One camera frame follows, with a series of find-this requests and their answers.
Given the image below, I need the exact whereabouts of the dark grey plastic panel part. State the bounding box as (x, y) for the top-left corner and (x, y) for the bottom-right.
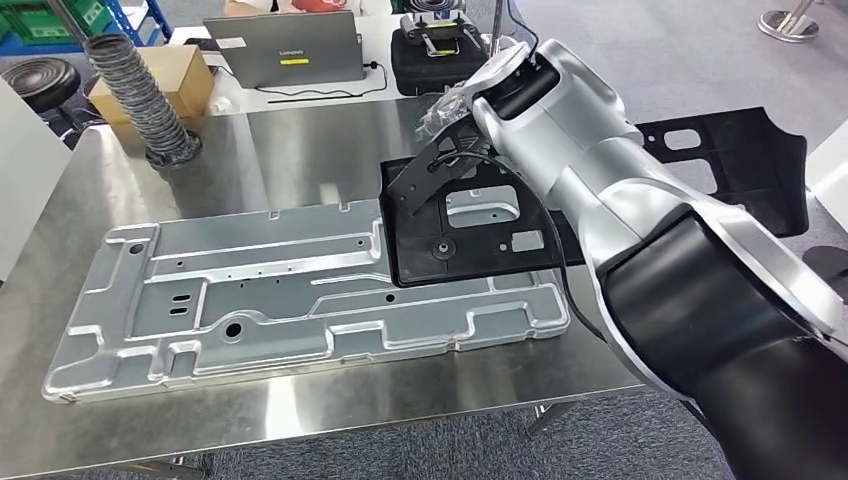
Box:
(378, 105), (811, 290)

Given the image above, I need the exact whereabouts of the stainless steel workbench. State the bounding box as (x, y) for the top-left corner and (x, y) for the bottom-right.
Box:
(0, 92), (647, 480)

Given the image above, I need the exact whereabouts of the black carrying case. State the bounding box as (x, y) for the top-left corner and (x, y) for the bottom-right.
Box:
(389, 26), (493, 98)

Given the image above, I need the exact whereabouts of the stamped grey metal plate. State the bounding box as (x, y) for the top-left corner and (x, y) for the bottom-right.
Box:
(40, 185), (572, 407)

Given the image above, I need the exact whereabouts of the white desk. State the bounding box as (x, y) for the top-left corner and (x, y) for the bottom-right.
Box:
(168, 11), (511, 119)

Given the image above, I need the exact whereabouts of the black yellow handheld controller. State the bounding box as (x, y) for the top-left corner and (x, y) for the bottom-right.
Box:
(399, 0), (486, 58)

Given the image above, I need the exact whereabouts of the thin metal rod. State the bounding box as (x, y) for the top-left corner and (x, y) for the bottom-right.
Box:
(488, 0), (506, 60)

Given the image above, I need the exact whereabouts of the grey laptop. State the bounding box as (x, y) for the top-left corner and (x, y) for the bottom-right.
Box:
(201, 9), (368, 91)

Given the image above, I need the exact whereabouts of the person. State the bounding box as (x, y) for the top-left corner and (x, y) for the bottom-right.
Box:
(221, 0), (399, 18)

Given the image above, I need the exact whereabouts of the brown cardboard box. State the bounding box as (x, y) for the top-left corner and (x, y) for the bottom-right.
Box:
(87, 44), (217, 152)

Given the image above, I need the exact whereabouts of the white partition panel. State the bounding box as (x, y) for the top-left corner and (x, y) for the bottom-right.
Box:
(0, 78), (74, 285)
(803, 137), (848, 234)

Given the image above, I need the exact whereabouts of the black round stool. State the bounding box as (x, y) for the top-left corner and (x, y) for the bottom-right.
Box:
(0, 56), (83, 115)

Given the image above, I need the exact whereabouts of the chrome stanchion base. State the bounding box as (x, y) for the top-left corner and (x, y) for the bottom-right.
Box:
(757, 0), (821, 45)

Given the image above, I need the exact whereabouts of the green plastic crate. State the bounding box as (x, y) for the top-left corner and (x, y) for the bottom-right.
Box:
(0, 0), (115, 42)

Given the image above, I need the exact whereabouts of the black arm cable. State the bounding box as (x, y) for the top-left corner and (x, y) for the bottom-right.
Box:
(427, 150), (607, 346)

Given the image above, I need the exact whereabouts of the black laptop power cable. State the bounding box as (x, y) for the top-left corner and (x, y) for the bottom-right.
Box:
(253, 59), (392, 105)

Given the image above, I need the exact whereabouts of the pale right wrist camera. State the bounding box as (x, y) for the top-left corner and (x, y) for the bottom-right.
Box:
(462, 40), (533, 113)

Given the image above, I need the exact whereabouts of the grey corrugated hose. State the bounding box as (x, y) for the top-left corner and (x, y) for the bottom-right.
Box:
(84, 33), (204, 172)

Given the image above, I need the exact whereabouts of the blue storage shelf frame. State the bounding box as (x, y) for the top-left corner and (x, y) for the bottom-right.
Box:
(0, 0), (175, 58)

